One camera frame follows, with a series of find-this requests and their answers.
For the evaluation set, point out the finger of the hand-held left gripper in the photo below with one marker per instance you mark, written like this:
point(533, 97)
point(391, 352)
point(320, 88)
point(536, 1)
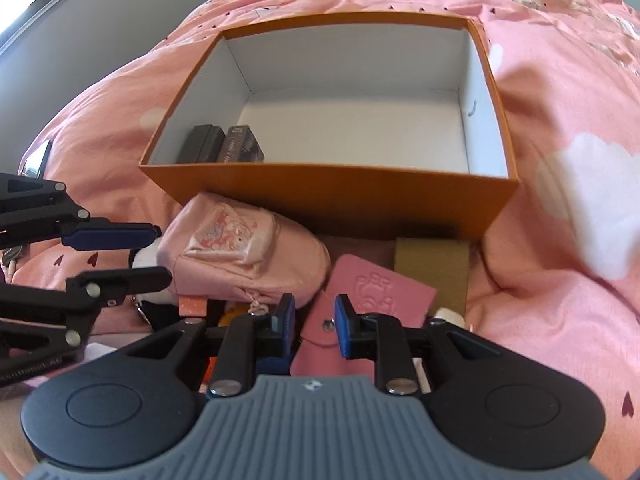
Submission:
point(112, 237)
point(125, 280)

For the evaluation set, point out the black and white plush toy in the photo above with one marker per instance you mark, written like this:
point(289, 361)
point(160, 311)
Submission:
point(145, 257)

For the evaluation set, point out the black small box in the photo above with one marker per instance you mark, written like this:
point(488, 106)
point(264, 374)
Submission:
point(197, 145)

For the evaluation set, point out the pink fabric pouch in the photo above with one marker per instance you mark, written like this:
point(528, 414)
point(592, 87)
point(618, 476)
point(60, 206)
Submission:
point(235, 250)

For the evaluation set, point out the orange cardboard box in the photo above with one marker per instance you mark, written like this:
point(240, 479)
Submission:
point(325, 205)

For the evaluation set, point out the dark brown printed box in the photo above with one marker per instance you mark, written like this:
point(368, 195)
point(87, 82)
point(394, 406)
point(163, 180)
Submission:
point(242, 145)

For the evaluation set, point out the dark phone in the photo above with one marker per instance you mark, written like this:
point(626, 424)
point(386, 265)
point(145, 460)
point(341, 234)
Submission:
point(37, 157)

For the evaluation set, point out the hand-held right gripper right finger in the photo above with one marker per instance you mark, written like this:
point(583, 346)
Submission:
point(342, 327)

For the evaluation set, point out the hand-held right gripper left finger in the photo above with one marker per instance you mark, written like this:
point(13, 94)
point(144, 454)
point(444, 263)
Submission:
point(286, 317)

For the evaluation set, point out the pink embossed leather wallet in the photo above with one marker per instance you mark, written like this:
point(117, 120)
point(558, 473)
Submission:
point(385, 290)

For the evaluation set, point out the small white object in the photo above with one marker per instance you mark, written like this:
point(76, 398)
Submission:
point(450, 317)

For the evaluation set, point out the tan cardboard box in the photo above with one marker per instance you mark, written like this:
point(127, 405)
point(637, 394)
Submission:
point(432, 270)

